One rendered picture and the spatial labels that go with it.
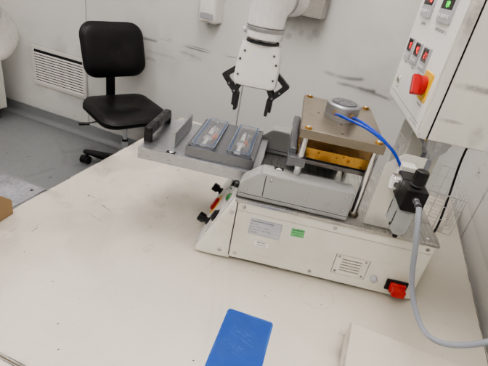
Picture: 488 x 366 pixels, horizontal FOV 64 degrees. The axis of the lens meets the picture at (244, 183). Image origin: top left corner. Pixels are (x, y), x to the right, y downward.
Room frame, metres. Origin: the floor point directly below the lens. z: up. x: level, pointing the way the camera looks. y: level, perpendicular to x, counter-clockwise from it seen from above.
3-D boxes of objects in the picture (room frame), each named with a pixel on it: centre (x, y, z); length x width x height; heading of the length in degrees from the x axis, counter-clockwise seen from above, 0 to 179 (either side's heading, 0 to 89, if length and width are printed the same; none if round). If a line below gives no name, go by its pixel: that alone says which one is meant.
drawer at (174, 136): (0.93, 0.11, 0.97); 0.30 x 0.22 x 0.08; 86
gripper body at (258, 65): (0.92, 0.02, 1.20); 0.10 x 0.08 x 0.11; 85
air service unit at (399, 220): (0.68, -0.31, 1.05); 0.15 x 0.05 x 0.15; 176
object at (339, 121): (0.89, -0.23, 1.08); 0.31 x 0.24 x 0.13; 176
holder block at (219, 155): (0.93, 0.06, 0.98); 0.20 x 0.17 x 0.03; 176
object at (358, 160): (0.90, -0.19, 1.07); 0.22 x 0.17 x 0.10; 176
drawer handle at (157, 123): (0.94, 0.25, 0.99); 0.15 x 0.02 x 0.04; 176
